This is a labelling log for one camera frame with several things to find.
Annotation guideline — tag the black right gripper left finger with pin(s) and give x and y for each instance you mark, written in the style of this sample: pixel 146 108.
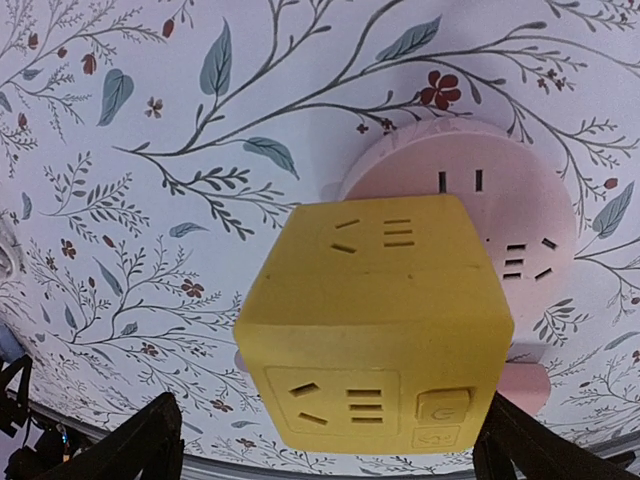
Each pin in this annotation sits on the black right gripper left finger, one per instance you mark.
pixel 147 446

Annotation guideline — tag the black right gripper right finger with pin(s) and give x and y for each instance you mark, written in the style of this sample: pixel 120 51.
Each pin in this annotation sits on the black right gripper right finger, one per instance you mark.
pixel 512 441

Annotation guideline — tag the yellow cube socket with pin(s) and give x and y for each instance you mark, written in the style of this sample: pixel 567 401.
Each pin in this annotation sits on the yellow cube socket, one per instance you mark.
pixel 377 327

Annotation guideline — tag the pink round power socket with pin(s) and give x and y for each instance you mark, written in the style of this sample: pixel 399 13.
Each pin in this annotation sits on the pink round power socket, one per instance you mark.
pixel 520 208

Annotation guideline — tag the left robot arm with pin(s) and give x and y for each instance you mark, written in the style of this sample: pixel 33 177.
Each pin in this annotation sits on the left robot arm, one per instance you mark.
pixel 52 447

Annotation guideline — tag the blue plug adapter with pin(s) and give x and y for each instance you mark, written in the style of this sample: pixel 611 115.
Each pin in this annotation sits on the blue plug adapter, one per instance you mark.
pixel 10 348

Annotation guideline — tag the floral patterned table mat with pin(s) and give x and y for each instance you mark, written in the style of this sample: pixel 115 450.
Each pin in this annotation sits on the floral patterned table mat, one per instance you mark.
pixel 151 151

